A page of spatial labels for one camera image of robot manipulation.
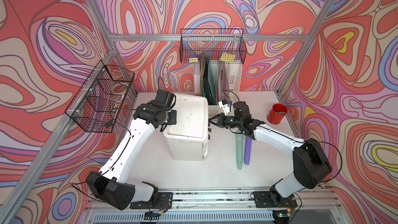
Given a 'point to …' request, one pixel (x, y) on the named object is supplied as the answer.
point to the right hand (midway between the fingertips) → (208, 124)
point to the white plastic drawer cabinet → (188, 138)
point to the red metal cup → (276, 114)
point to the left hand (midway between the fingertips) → (173, 117)
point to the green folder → (209, 82)
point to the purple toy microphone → (247, 152)
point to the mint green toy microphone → (239, 149)
